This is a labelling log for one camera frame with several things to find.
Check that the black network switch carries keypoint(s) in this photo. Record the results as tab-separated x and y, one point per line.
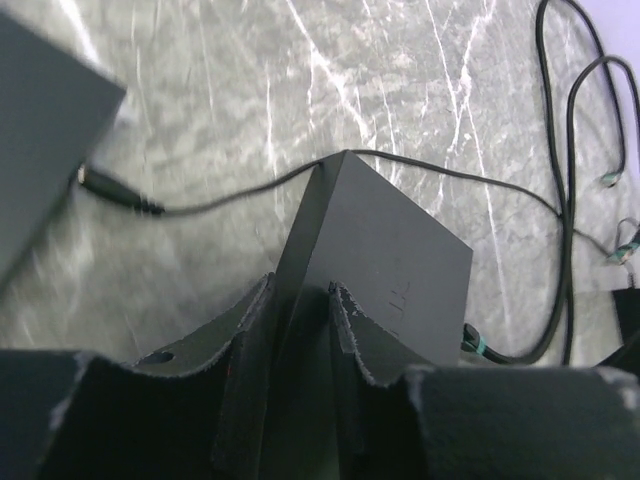
368	284
54	111

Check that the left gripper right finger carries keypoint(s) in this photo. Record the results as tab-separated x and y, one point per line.
450	415

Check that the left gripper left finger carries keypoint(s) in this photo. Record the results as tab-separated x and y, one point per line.
193	409

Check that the black power adapter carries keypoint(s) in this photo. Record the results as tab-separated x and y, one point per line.
627	307

